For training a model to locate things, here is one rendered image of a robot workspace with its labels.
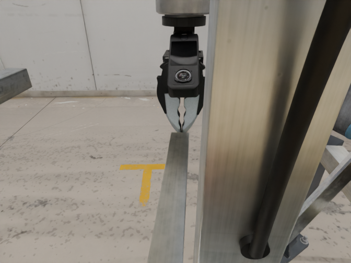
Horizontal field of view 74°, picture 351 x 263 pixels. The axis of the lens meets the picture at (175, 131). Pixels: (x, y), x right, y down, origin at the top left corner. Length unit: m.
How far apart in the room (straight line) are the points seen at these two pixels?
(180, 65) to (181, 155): 0.13
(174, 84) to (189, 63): 0.04
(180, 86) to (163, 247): 0.20
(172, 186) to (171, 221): 0.05
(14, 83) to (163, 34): 2.39
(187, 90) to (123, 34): 2.46
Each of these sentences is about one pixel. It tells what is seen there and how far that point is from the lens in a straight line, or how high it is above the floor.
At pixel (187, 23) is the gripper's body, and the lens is 0.38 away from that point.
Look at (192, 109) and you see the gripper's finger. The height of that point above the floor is 0.88.
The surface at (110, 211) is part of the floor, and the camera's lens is 1.44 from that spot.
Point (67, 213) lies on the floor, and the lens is 1.51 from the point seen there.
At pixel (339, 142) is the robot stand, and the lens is 1.02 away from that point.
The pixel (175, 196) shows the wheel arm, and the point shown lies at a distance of 0.27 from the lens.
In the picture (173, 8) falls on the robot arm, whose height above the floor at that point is 1.04.
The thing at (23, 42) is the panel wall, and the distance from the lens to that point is 3.15.
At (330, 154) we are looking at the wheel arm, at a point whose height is 0.84.
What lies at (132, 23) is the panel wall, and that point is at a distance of 2.73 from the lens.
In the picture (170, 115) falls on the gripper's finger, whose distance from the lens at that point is 0.44.
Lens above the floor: 1.05
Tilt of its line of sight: 30 degrees down
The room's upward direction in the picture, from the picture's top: straight up
